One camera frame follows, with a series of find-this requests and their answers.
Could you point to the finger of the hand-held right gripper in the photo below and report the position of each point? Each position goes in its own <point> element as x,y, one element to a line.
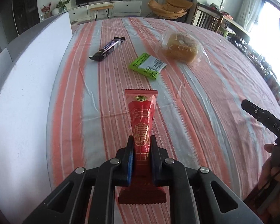
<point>253,109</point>

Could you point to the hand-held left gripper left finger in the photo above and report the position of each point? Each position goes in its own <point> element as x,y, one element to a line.
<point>130,168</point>

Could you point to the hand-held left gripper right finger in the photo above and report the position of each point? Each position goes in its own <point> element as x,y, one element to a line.
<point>154,168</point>

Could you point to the red snack packet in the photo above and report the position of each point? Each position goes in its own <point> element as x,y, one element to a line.
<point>142,114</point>

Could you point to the white foam box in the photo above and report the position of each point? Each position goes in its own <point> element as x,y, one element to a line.
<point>30,86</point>

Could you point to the person's right hand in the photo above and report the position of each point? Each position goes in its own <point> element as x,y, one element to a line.
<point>270,179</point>

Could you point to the red striped tablecloth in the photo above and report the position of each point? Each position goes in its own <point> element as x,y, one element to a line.
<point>200,98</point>

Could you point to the wooden dining table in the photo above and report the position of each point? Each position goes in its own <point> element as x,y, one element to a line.
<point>235,28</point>

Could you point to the bread in clear bag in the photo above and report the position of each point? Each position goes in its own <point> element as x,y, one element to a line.
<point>179,47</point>

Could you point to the green white snack packet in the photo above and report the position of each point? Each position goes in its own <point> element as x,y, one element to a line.
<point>147,65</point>

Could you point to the wooden slatted chair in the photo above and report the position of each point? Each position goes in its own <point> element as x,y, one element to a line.
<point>206,16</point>

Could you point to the white sheer curtain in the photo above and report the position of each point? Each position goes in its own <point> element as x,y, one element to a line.
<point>249,4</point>

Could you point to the dark brown chocolate bar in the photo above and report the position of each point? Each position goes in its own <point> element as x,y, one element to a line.
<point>107,48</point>

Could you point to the orange lounge chair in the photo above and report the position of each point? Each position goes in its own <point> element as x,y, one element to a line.
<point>170,7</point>

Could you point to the white television cabinet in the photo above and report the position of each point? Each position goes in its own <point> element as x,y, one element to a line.
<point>128,7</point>

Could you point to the wooden bench with metal legs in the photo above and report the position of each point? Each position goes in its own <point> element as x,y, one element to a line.
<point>101,7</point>

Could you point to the white round vase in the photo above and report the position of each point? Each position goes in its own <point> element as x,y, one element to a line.
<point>55,11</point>

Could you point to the green leafy potted plant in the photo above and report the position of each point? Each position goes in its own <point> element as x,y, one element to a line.
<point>63,3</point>

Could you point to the red flowering plant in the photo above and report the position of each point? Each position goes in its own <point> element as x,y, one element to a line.
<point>46,8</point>

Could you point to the dark glass cabinet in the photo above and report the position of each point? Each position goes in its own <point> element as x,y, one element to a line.
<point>25,7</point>

